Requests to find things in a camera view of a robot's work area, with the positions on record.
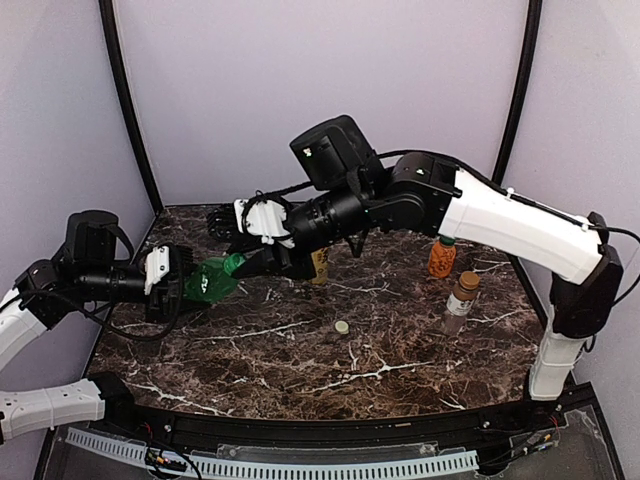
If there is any green plastic bottle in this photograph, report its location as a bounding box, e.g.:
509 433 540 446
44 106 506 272
183 256 239 304

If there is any yellow tea bottle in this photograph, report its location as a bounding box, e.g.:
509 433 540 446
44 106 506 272
310 247 329 285

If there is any pale green bottle cap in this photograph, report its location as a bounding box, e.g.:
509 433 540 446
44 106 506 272
334 320 349 335

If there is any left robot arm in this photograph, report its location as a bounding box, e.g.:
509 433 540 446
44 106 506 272
1 210 198 442

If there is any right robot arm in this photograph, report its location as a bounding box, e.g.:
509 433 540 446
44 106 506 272
207 114 624 401

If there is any orange juice bottle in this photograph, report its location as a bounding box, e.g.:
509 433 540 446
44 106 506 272
428 236 456 279

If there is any brown coffee bottle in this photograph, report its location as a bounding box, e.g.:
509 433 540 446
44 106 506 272
442 271 480 336

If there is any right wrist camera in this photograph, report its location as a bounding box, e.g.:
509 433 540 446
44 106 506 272
233 199 295 249

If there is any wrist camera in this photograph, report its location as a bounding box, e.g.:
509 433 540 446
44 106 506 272
233 199 295 249
144 245 170 296

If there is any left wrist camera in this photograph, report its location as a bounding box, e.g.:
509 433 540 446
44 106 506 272
144 245 170 296

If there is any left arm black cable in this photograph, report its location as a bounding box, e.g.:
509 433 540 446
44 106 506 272
19 279 184 341

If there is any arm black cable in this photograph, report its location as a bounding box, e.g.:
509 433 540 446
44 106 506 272
19 279 184 341
377 148 640 306

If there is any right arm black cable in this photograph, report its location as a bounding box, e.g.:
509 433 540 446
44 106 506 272
377 148 640 306

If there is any left black frame post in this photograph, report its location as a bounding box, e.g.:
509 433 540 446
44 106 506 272
98 0 164 216

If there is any black frame post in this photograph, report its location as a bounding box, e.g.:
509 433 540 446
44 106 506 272
491 0 543 184
98 0 164 216

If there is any white slotted cable duct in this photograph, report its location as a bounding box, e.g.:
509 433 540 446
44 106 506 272
66 428 479 479

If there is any black front rail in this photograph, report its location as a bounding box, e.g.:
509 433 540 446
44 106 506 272
106 401 565 450

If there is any right black frame post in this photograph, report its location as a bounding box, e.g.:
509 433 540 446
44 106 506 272
491 0 543 184

